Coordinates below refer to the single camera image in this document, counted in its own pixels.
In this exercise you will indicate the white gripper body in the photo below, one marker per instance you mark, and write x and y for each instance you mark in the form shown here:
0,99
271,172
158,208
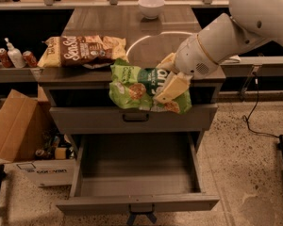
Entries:
192,57

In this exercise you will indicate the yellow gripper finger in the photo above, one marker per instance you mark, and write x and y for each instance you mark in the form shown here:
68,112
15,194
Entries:
167,63
175,85

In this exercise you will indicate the green rice chip bag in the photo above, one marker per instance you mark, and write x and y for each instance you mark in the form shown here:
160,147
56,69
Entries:
134,87

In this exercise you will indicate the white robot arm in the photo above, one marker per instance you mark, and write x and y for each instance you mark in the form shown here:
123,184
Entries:
248,25

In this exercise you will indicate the grey drawer cabinet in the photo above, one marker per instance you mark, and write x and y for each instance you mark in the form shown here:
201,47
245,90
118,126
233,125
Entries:
147,43

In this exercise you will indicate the brown yellow chip bag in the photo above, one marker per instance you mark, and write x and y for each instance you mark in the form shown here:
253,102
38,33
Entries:
92,51

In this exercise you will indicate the closed upper drawer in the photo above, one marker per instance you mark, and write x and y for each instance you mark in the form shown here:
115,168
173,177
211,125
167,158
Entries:
113,120

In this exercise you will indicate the open lower drawer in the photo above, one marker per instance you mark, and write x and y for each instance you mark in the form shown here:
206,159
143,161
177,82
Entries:
136,174

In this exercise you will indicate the white folded cloth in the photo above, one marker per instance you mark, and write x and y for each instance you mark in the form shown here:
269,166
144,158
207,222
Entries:
233,59

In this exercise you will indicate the white bowl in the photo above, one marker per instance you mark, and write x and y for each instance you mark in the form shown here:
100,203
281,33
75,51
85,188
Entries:
151,9

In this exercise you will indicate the red can right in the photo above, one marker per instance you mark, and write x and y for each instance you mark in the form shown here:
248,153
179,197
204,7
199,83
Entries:
30,59

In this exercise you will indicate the red can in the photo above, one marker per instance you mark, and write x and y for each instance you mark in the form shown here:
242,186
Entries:
6,62
30,59

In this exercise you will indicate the white pump bottle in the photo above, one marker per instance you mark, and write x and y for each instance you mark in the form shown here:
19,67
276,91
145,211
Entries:
15,55

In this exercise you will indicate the cardboard box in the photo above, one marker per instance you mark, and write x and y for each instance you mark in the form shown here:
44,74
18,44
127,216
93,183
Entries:
29,142

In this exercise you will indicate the red can left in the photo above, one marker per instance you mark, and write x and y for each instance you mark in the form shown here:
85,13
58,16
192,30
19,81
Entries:
6,62

